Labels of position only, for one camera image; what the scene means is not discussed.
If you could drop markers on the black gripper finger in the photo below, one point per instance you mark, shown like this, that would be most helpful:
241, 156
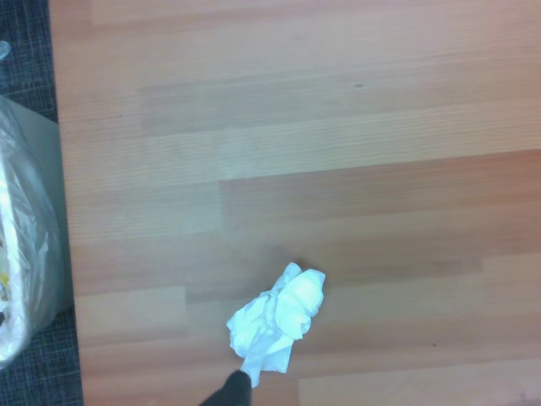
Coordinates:
232, 391

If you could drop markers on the white tissue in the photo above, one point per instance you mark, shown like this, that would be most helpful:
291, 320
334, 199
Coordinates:
283, 317

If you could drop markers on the grey trash bin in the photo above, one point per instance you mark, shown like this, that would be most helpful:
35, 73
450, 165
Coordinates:
53, 203

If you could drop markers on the clear plastic bin liner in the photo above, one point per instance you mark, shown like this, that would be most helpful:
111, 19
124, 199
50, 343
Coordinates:
19, 237

